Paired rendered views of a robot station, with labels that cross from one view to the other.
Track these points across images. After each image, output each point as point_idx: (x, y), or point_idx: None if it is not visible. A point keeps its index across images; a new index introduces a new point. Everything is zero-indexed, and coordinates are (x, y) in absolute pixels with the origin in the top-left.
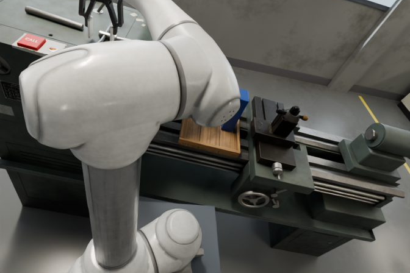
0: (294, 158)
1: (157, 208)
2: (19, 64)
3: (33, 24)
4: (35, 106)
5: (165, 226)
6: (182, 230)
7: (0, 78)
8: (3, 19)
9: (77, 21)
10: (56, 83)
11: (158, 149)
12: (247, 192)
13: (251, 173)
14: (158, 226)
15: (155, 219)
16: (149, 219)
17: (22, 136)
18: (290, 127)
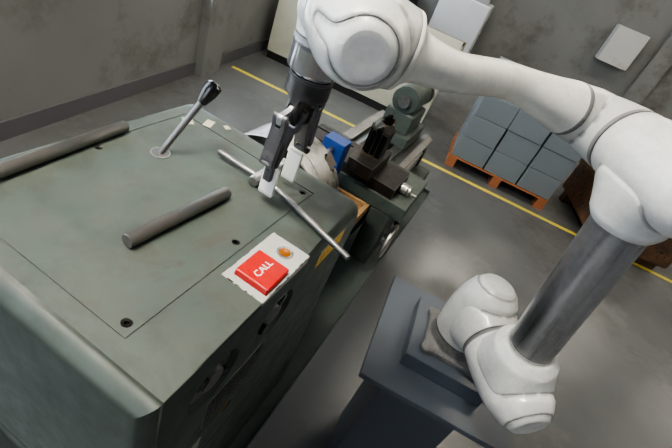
0: (401, 169)
1: (385, 331)
2: (256, 328)
3: (188, 253)
4: None
5: (499, 299)
6: (505, 288)
7: (210, 399)
8: (149, 292)
9: (193, 192)
10: None
11: None
12: (388, 237)
13: (392, 215)
14: (494, 307)
15: (474, 310)
16: (409, 341)
17: None
18: (389, 141)
